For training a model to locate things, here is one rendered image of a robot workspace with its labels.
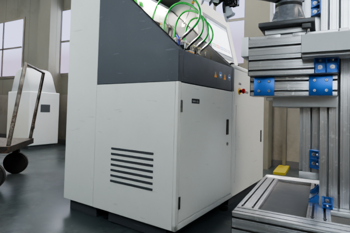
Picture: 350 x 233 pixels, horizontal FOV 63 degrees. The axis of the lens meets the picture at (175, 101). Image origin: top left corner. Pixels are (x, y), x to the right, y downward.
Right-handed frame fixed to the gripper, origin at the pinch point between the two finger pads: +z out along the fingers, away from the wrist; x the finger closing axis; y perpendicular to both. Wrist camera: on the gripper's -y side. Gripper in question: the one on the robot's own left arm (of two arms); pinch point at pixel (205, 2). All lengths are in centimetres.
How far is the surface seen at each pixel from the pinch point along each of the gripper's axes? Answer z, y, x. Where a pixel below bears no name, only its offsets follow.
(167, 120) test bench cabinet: 40, 45, -47
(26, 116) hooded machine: 307, -210, -4
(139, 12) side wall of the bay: 12.9, -8.5, -38.6
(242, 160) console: 85, 69, 32
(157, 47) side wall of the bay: 19.1, 14.7, -40.4
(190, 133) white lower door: 45, 54, -35
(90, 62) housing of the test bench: 54, -21, -51
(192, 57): 17.5, 27.3, -26.0
